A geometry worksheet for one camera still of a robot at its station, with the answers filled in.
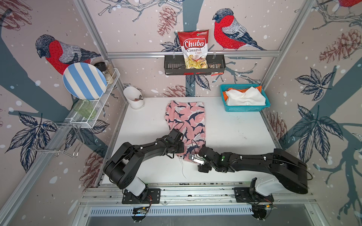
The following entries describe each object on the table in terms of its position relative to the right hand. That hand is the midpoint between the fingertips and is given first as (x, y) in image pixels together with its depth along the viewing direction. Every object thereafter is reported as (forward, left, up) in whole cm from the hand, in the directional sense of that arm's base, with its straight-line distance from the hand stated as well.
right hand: (200, 155), depth 86 cm
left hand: (+6, +11, -1) cm, 12 cm away
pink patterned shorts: (+30, +7, -1) cm, 31 cm away
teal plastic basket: (+38, -35, +3) cm, 52 cm away
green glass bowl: (+10, +61, +33) cm, 70 cm away
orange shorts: (+55, -34, +6) cm, 65 cm away
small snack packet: (+47, -8, +34) cm, 58 cm away
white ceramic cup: (+43, +52, +8) cm, 68 cm away
